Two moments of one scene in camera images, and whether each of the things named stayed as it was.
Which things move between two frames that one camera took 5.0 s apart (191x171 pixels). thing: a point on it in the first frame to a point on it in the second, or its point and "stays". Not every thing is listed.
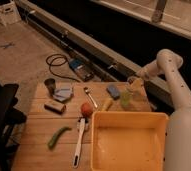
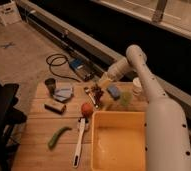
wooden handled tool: [87, 91] stays
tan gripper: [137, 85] to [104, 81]
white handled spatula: [82, 125] stays
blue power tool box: [82, 69] stays
